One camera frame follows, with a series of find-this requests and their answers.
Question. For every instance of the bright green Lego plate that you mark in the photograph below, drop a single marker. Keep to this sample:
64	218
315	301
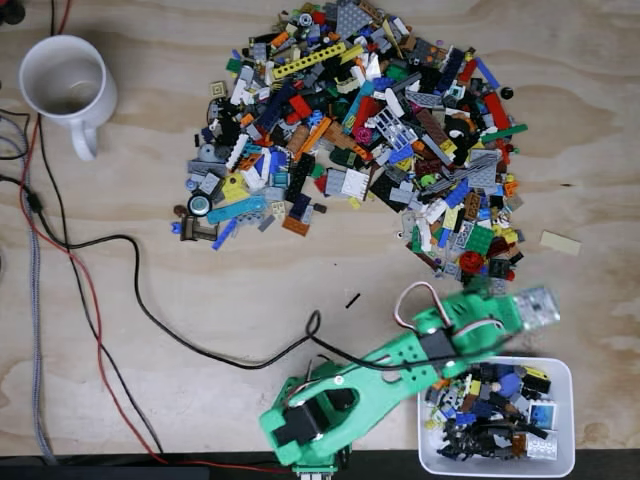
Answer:
479	237

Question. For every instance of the white hinged Lego plate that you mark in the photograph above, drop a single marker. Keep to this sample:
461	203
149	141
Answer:
356	182

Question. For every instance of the white plastic bin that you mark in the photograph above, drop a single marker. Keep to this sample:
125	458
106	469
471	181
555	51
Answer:
430	460

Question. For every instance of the large black Lego plate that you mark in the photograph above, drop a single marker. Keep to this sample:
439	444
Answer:
385	189

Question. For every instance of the red Lego plate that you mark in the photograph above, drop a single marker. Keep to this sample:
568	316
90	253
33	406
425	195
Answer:
320	185

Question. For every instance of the long blue Lego plate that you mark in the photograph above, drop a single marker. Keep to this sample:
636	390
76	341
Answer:
487	72

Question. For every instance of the blue rounded Lego piece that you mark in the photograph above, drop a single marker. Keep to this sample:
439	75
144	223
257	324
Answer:
508	386

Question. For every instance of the grey Lego wedge plate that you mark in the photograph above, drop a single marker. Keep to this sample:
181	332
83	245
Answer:
352	17

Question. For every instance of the long black Lego plate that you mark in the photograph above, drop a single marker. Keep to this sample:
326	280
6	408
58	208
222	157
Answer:
300	177

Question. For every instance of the yellow Lego wedge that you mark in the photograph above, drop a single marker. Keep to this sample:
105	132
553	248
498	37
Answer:
233	188

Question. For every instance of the yellow one-stud Lego tile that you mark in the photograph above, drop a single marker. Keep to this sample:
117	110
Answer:
354	203

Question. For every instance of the yellow Lego beam with holes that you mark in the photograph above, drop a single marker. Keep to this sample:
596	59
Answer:
310	61

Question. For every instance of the clear blue Lego window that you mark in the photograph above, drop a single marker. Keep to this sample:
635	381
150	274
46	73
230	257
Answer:
281	179

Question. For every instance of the blue square Lego panel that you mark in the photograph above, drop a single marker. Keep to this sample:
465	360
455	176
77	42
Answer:
542	415

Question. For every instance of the teal long Lego piece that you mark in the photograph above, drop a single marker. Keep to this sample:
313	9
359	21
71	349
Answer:
235	210

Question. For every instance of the white ceramic mug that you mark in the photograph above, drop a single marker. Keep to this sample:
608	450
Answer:
95	95

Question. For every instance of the grey square Lego plate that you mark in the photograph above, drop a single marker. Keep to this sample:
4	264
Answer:
335	182

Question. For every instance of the clear studded Lego piece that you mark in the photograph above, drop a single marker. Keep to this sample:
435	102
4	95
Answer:
542	446

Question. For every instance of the grey one-by-four Lego plate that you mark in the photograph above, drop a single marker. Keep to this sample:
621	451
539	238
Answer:
308	216

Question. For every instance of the small black Lego bar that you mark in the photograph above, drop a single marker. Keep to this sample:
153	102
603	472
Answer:
353	300

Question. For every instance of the grey two-by-two Lego brick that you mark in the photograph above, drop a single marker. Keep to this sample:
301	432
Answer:
274	194

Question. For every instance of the red round Lego piece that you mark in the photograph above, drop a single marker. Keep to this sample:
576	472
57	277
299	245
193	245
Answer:
470	261

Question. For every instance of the orange three-stud Lego plate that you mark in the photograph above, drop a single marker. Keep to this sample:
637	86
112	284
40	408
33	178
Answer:
295	225

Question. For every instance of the black round object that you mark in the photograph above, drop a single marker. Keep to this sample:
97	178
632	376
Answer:
10	10

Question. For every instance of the yellow and black Lego piece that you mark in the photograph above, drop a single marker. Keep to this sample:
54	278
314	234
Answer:
536	372

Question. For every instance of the tan Lego bracket piece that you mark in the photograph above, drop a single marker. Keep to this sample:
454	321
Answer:
278	209

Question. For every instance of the dark grey Lego tile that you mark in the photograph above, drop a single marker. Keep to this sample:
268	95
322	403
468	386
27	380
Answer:
266	223

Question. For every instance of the black round Lego piece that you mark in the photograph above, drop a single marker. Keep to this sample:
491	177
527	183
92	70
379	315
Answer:
507	92

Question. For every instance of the white Lego lattice window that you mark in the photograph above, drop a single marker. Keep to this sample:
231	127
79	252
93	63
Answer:
392	122

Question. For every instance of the long red Lego brick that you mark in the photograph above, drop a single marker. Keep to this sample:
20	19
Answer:
496	109

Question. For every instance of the small black Lego piece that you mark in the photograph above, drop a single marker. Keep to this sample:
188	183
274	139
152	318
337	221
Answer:
320	206

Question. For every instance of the long green Lego bar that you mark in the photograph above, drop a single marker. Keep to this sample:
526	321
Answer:
505	131

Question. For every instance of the brown Lego frame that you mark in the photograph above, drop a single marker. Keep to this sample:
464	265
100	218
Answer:
197	228

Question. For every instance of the tan square Lego tile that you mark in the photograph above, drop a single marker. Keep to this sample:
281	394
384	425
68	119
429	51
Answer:
217	90

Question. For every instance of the green Lego brick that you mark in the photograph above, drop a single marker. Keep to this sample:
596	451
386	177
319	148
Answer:
317	170

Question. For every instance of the clear-cased camera board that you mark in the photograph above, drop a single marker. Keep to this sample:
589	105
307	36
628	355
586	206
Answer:
537	307

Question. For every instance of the dark blue Lego brick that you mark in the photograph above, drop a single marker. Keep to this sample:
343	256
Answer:
299	206

